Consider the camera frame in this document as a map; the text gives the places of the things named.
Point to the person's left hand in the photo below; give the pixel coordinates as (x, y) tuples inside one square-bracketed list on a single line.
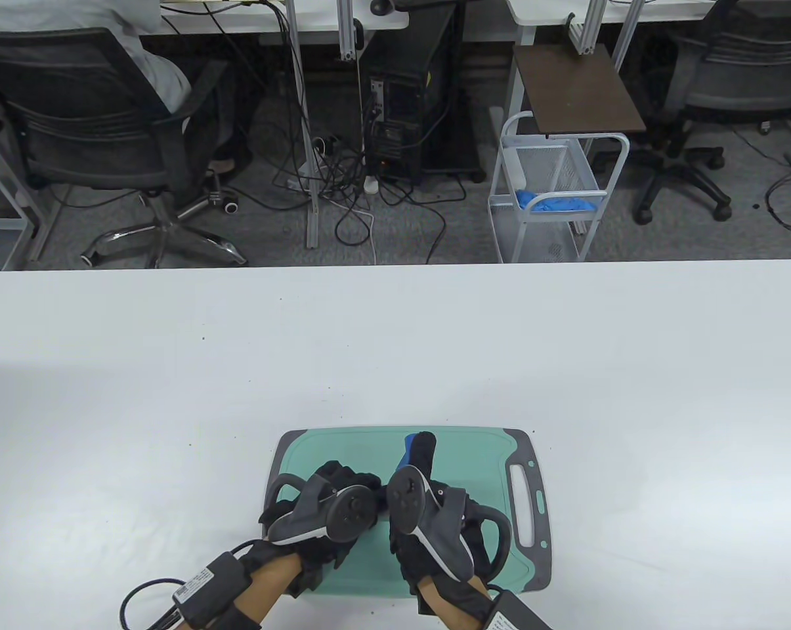
[(349, 476)]

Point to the person's right hand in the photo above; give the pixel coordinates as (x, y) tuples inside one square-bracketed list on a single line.
[(425, 453)]

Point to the blue plastic scraper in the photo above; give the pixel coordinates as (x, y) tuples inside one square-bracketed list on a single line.
[(410, 449)]

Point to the grey tracking controller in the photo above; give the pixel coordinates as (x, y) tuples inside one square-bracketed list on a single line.
[(342, 515), (405, 499)]

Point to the person's left forearm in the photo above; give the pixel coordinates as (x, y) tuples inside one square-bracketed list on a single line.
[(270, 581)]

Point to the person's right forearm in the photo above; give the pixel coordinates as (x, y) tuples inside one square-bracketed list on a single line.
[(431, 600)]

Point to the green cutting board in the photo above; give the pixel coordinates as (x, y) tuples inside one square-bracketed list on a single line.
[(467, 459)]

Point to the blue cloth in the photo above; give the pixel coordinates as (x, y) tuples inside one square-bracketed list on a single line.
[(556, 203)]

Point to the black computer tower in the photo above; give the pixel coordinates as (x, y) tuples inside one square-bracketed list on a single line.
[(402, 105)]

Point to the dark brown board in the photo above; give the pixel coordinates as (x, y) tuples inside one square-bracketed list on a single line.
[(576, 92)]

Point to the black mesh office chair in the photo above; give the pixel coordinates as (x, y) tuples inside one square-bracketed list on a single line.
[(93, 138)]

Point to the white desk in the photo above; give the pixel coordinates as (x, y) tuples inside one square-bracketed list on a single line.
[(329, 20), (546, 10)]

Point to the black computer mouse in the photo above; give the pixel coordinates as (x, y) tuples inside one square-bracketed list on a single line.
[(381, 6)]

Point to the grey mesh office chair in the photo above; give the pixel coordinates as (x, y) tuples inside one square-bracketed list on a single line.
[(730, 79)]

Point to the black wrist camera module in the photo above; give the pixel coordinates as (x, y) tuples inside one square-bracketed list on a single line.
[(211, 587), (513, 613)]

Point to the aluminium profile post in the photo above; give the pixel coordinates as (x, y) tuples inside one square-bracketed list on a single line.
[(589, 33), (626, 39), (349, 33)]

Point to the white metal frame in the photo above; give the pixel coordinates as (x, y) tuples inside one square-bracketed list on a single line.
[(1, 223)]

